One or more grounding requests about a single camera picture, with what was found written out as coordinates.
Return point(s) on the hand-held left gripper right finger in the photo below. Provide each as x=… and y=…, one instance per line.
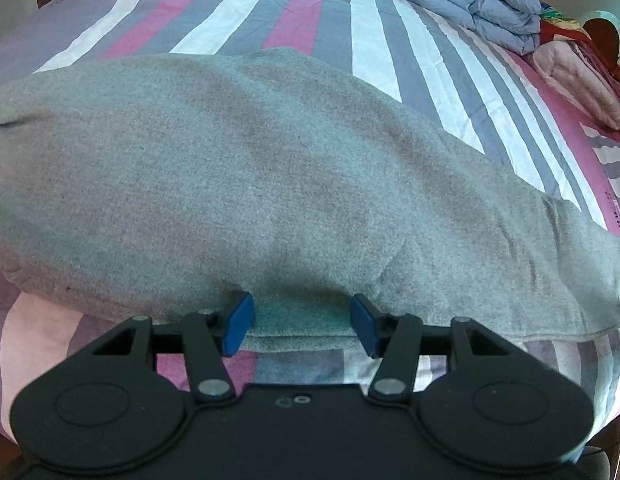
x=364, y=325

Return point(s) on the folded pink blanket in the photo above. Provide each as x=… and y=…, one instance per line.
x=580, y=77

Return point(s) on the striped bed sheet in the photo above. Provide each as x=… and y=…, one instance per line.
x=340, y=25

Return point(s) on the red patterned cloth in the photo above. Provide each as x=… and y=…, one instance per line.
x=570, y=22

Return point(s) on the grey pants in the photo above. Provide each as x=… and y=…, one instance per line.
x=239, y=185

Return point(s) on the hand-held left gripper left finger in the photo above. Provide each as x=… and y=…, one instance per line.
x=238, y=322

